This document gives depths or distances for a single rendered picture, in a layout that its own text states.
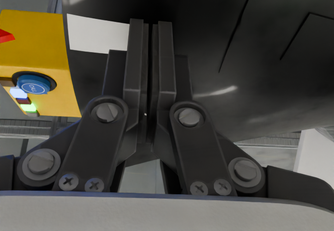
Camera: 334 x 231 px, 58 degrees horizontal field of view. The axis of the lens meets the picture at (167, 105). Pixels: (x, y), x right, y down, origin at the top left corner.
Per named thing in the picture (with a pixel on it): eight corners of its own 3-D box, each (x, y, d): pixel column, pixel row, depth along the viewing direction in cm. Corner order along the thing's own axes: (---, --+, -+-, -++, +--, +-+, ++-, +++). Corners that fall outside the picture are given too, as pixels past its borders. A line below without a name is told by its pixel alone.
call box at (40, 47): (91, 66, 56) (84, 119, 52) (35, 62, 55) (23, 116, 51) (79, 5, 42) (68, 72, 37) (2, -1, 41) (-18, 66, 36)
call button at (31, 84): (54, 86, 42) (52, 97, 42) (24, 84, 42) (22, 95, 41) (47, 71, 39) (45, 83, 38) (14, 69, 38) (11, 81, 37)
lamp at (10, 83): (17, 83, 41) (16, 87, 40) (3, 83, 40) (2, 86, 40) (12, 77, 39) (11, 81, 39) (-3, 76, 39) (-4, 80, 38)
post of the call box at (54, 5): (73, -6, 54) (64, 51, 49) (56, -8, 54) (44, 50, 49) (71, -19, 52) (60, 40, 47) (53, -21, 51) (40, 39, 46)
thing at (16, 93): (27, 94, 44) (26, 98, 43) (14, 94, 43) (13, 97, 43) (23, 89, 42) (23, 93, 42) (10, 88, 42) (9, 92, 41)
